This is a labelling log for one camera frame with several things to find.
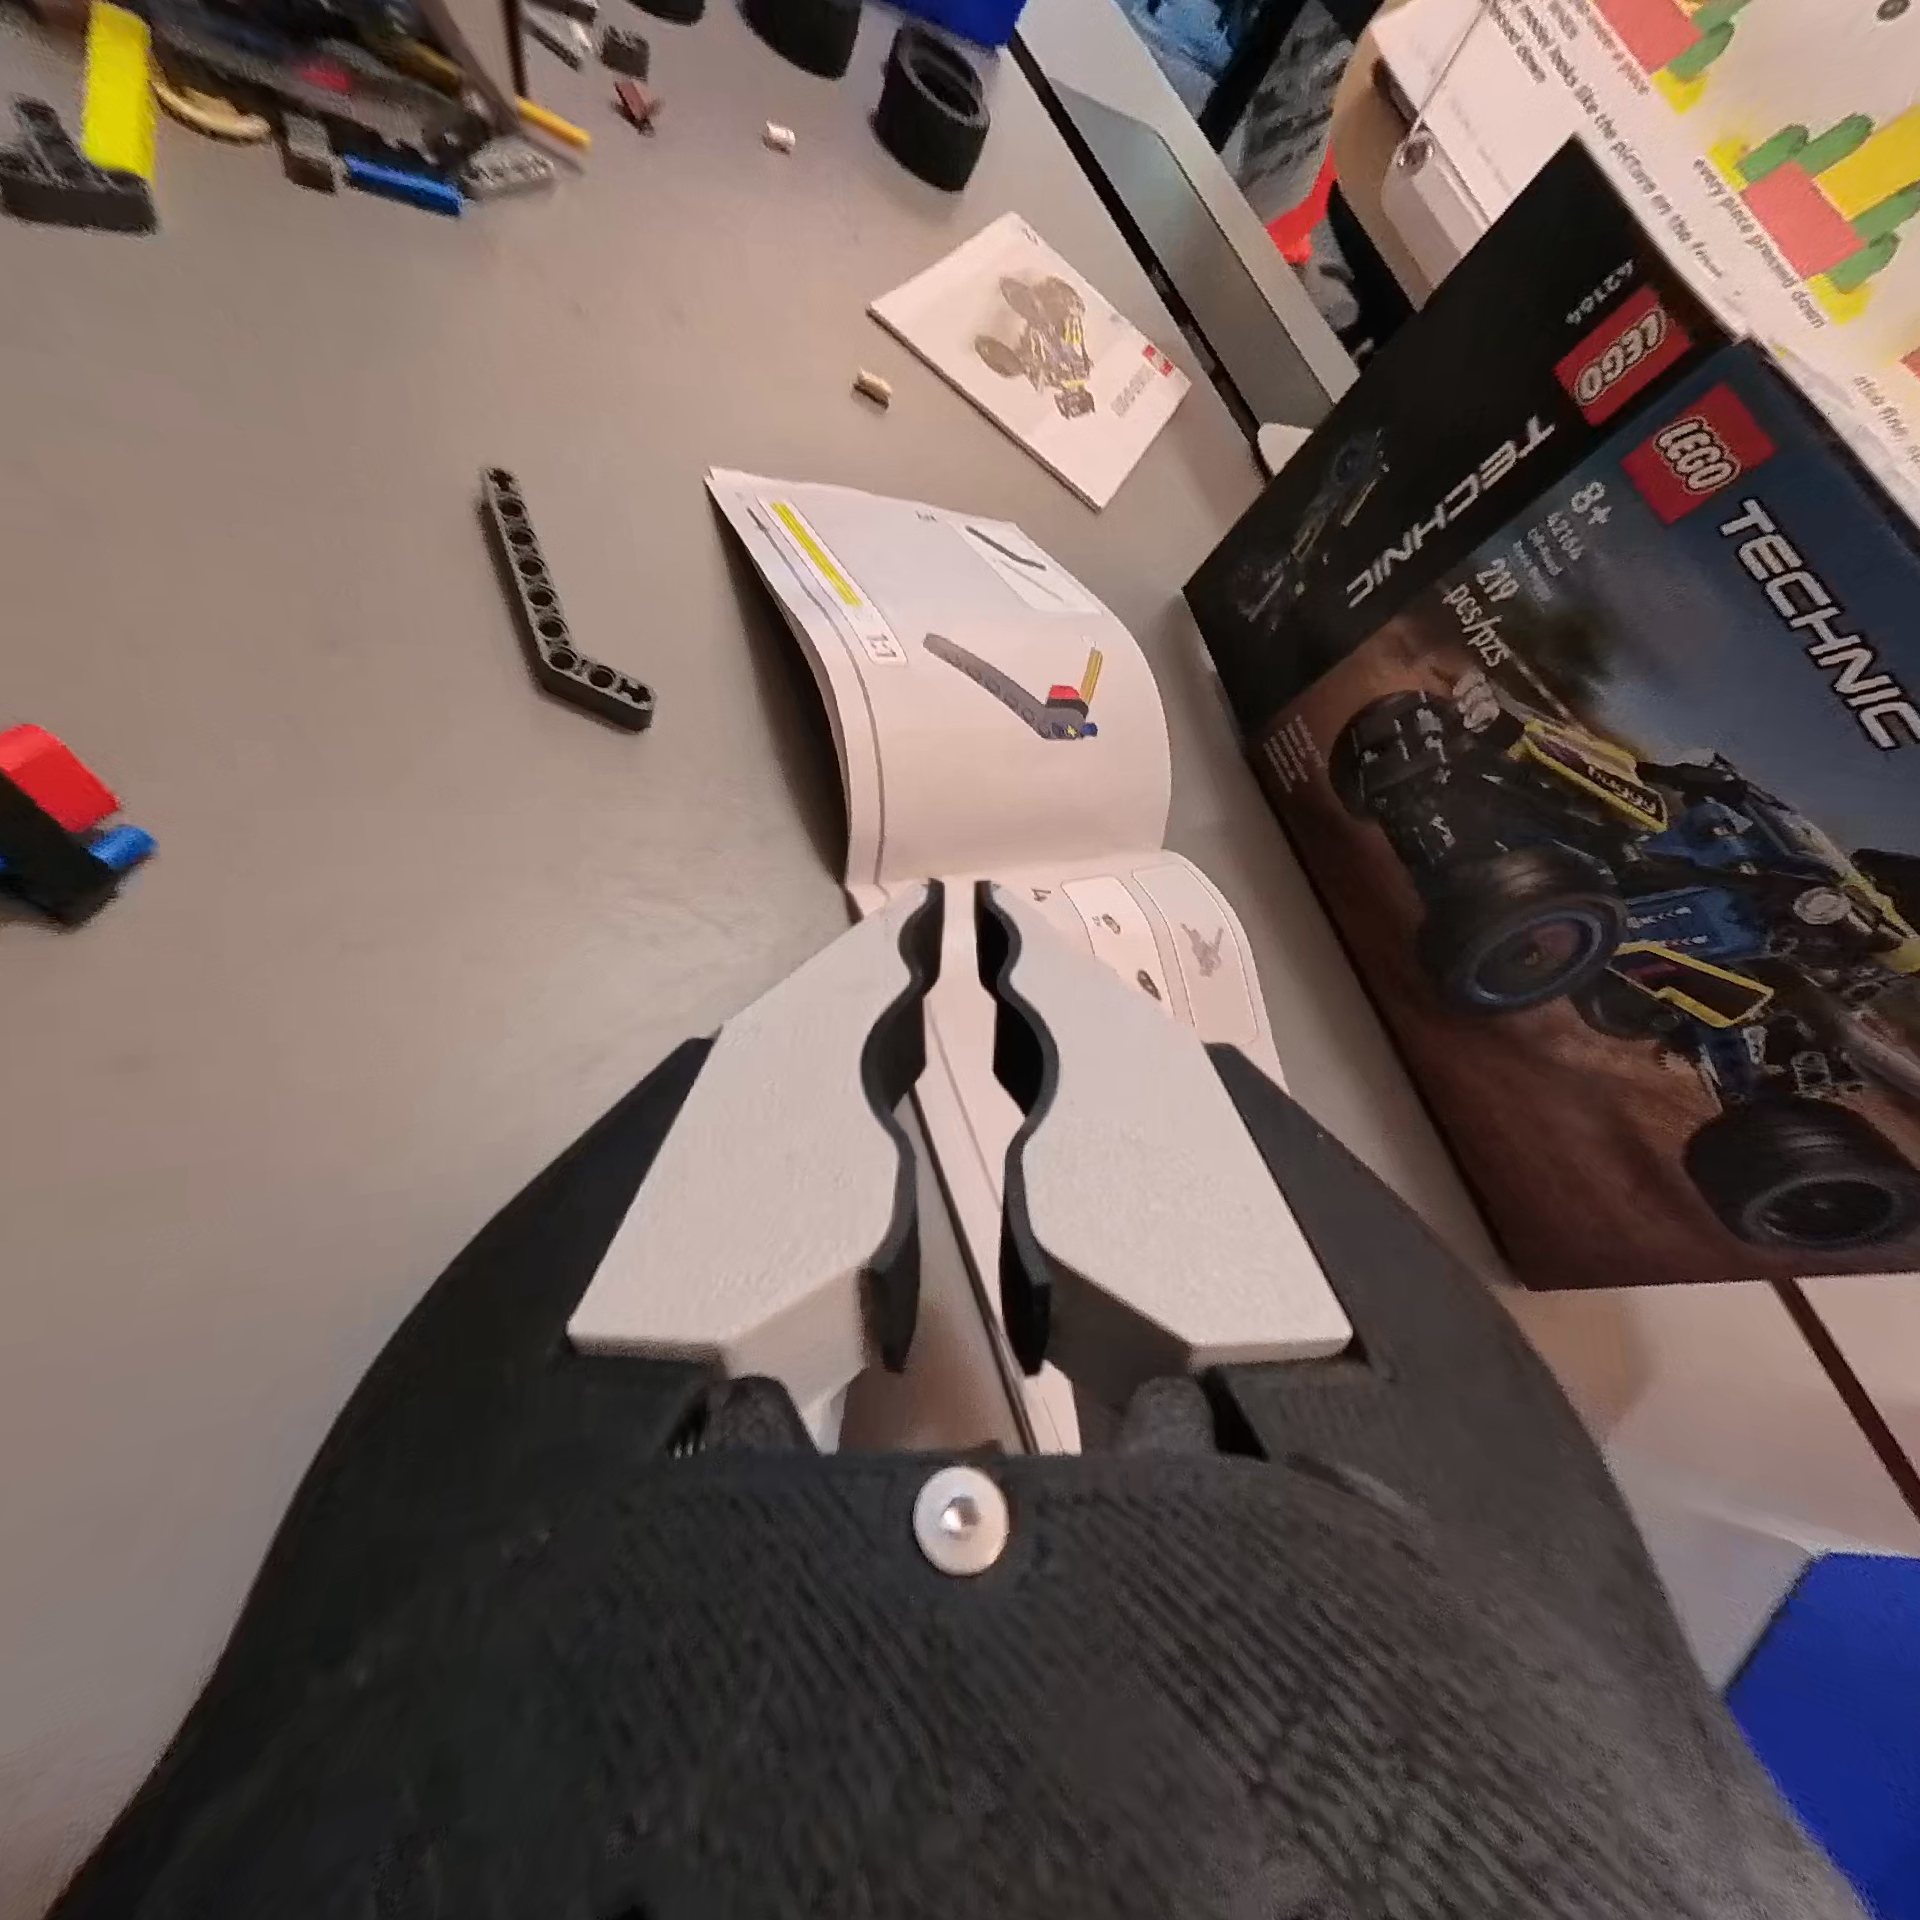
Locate pile of loose bricks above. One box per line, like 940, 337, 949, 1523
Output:
0, 0, 671, 237

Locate small buggy cover booklet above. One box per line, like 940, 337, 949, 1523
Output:
870, 209, 1194, 515

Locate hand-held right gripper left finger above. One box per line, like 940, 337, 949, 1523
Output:
564, 879, 946, 1377

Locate black angled holed beam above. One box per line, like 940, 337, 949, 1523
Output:
480, 463, 657, 734

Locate red black blue brick assembly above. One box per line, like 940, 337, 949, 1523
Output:
0, 725, 160, 927

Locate red plastic object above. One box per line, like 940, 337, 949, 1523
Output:
1263, 146, 1340, 269

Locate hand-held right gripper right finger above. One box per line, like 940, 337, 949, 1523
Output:
976, 879, 1354, 1377

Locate instruction booklet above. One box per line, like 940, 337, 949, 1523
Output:
704, 468, 1293, 1457

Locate paper sheet with brick pictures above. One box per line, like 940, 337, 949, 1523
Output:
1476, 0, 1920, 520

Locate toy buggy set box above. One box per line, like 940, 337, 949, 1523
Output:
1182, 133, 1920, 1293

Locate black rubber tyre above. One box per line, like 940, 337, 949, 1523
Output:
740, 0, 865, 82
875, 22, 992, 191

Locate silver flat panel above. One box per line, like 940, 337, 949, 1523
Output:
1012, 28, 1357, 471

